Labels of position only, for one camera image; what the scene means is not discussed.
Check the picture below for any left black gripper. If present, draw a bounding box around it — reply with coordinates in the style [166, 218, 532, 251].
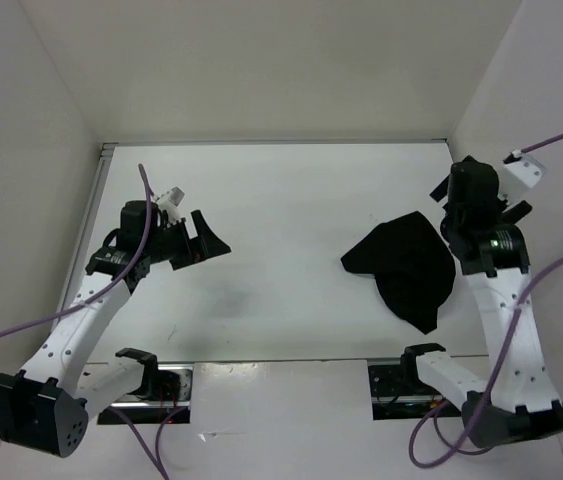
[144, 210, 230, 270]

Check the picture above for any black skirt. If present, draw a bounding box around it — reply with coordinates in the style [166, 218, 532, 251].
[341, 211, 456, 334]

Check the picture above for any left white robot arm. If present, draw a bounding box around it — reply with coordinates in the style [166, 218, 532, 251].
[0, 200, 231, 458]

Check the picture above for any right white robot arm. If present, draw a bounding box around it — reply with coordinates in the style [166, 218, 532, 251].
[399, 153, 563, 450]

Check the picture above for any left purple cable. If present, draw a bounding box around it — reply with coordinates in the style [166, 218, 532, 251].
[0, 163, 172, 480]

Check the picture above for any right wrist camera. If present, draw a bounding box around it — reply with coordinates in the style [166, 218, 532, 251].
[498, 150, 547, 203]

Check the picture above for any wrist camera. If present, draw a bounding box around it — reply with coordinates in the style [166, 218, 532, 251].
[498, 150, 547, 203]
[156, 187, 185, 224]

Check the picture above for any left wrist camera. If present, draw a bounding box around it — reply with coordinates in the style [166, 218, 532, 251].
[156, 187, 185, 224]

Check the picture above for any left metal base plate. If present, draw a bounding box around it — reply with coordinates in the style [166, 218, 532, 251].
[96, 363, 194, 426]

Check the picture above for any metal base plate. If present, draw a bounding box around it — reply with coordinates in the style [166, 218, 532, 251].
[367, 360, 444, 421]
[96, 363, 194, 426]

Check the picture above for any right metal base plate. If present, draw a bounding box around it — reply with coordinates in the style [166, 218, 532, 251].
[367, 360, 444, 421]

